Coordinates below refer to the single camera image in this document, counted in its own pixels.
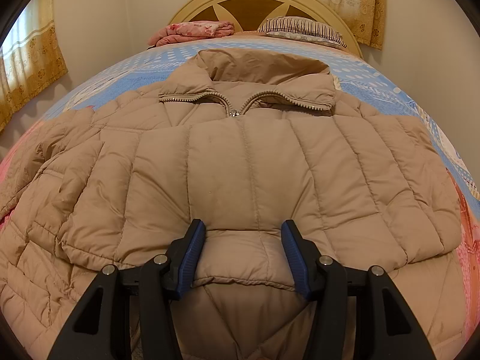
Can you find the striped pillow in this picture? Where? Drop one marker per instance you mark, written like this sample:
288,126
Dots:
300,28

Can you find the yellow patterned window curtain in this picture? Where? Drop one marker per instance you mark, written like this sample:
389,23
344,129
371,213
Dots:
33,56
360,7

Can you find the pink floral folded blanket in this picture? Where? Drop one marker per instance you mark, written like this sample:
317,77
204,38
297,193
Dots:
195,30

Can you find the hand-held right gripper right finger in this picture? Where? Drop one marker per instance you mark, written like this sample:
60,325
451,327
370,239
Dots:
296,262

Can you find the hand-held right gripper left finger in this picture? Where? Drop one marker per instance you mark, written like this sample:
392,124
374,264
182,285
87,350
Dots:
191,258

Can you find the tan puffer jacket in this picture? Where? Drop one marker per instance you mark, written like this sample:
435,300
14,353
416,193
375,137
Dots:
240,165

